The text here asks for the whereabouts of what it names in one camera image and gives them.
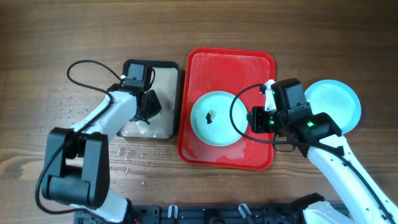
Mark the black rectangular water tray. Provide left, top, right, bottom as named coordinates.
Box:
left=118, top=59, right=179, bottom=139

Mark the light blue plate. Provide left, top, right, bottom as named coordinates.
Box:
left=305, top=80, right=362, bottom=134
left=190, top=91, right=248, bottom=147

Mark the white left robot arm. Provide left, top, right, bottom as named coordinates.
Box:
left=35, top=90, right=162, bottom=223

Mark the red plastic tray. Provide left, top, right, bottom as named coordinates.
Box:
left=177, top=47, right=275, bottom=170

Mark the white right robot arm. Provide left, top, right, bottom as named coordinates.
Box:
left=247, top=105, right=397, bottom=223

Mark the light blue plate top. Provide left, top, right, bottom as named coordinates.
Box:
left=190, top=91, right=248, bottom=147

